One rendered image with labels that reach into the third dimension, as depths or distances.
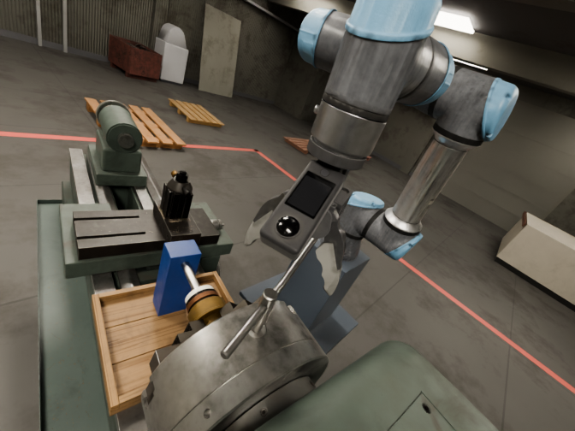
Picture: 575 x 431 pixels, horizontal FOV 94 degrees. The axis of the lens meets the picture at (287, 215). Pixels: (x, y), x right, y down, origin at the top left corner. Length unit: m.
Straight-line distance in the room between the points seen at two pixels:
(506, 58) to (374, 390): 6.48
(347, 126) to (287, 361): 0.34
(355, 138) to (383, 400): 0.37
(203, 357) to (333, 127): 0.36
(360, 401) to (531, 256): 5.94
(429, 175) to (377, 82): 0.53
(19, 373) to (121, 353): 1.08
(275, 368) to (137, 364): 0.45
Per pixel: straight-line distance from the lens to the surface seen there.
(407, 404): 0.52
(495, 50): 6.78
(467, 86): 0.74
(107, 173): 1.42
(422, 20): 0.30
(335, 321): 1.29
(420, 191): 0.81
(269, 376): 0.44
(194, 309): 0.64
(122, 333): 0.86
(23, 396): 1.82
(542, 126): 9.55
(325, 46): 0.44
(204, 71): 9.01
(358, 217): 0.92
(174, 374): 0.49
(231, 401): 0.44
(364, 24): 0.29
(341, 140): 0.30
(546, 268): 6.35
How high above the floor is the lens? 1.60
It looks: 28 degrees down
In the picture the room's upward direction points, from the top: 24 degrees clockwise
